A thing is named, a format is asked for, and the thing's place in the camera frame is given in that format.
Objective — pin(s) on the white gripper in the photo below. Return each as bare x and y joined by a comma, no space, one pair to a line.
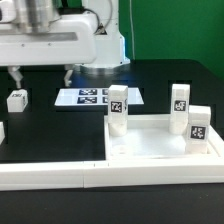
69,41

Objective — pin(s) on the white square table top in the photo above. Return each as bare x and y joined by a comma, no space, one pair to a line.
148,137

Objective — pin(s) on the white marker plate with tags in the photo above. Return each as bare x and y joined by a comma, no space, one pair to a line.
93,96

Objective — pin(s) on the white block at left edge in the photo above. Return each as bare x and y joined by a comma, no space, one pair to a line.
2,133

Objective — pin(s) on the white U-shaped obstacle fence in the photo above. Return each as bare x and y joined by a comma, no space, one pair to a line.
110,173

